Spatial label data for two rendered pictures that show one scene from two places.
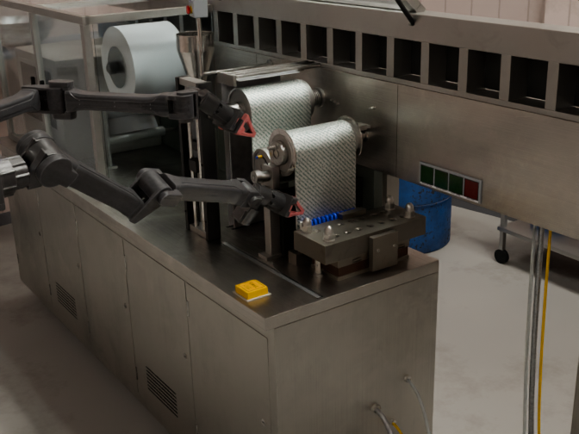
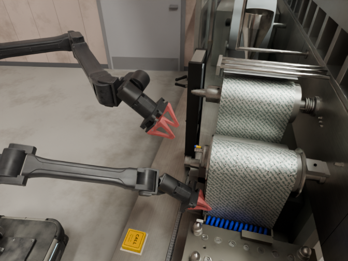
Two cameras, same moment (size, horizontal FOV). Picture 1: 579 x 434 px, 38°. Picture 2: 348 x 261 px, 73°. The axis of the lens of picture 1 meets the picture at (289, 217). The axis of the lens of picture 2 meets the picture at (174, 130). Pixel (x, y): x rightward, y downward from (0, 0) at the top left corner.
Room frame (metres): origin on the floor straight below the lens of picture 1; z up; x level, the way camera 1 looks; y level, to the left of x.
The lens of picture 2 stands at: (2.02, -0.30, 1.79)
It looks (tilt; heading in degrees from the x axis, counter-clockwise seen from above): 39 degrees down; 48
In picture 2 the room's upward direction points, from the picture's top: straight up
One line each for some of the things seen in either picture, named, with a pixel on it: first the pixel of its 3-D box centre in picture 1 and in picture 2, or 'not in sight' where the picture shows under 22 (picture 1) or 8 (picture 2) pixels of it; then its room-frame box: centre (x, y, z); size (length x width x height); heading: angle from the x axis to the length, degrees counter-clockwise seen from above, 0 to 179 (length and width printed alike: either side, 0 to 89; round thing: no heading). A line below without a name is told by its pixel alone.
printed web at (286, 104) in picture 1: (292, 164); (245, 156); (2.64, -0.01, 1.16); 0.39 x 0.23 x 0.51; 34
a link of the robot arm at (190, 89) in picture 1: (189, 102); (125, 86); (2.34, 0.27, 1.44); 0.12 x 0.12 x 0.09; 33
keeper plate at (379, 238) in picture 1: (383, 251); not in sight; (2.34, -0.29, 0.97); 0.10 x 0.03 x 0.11; 124
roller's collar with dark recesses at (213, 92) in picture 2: (233, 112); (214, 94); (2.65, 0.17, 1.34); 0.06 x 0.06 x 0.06; 34
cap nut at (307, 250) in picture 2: (389, 201); (305, 251); (2.54, -0.32, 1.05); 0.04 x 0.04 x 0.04
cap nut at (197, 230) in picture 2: (307, 224); (197, 227); (2.35, -0.05, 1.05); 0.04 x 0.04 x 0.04
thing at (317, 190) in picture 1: (326, 194); (240, 208); (2.48, -0.12, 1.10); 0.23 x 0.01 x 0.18; 124
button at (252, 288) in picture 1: (252, 289); (134, 240); (2.20, 0.12, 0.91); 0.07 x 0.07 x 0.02; 34
